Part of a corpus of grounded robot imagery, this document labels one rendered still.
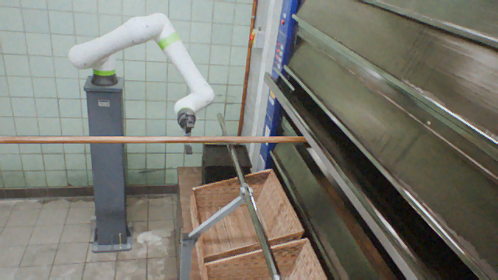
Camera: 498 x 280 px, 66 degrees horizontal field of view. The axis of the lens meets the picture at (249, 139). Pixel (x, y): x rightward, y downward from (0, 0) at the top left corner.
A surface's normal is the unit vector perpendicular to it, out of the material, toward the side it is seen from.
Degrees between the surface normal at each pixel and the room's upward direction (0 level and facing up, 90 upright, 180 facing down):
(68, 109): 90
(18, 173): 90
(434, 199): 70
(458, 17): 90
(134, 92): 90
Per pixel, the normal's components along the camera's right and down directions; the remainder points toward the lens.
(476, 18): -0.97, 0.00
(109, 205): 0.22, 0.48
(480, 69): -0.86, -0.29
